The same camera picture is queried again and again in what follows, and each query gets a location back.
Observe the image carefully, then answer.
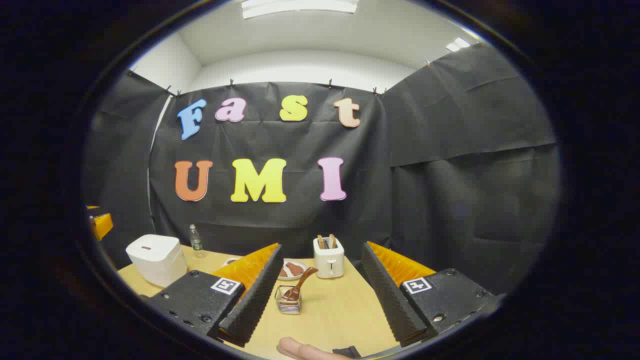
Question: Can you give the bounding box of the black backdrop cloth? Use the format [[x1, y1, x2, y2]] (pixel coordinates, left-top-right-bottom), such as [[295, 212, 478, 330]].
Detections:
[[82, 42, 561, 296]]

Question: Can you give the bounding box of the white round plate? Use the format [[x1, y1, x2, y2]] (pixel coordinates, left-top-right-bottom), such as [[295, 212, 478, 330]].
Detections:
[[278, 258, 308, 281]]

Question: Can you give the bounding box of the white toaster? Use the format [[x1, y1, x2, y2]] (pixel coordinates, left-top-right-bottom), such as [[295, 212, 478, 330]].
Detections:
[[313, 236, 346, 280]]

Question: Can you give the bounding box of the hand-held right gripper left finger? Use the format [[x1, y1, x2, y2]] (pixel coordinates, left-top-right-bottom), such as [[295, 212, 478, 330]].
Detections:
[[145, 243, 284, 348]]

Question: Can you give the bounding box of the wire chopstick holder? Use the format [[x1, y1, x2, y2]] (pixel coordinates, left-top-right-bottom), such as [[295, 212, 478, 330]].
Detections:
[[274, 285, 303, 315]]

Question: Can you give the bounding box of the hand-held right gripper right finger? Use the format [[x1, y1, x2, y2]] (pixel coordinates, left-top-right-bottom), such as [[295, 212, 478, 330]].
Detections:
[[361, 241, 501, 347]]

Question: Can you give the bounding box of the clear plastic water bottle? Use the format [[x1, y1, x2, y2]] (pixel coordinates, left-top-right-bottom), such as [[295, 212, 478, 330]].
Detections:
[[189, 224, 206, 259]]

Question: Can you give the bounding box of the brown wooden spoon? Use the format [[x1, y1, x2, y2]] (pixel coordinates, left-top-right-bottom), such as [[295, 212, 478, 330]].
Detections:
[[281, 266, 319, 302]]

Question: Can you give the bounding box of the white rice cooker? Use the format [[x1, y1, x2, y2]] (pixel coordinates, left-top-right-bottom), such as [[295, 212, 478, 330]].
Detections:
[[125, 234, 188, 288]]

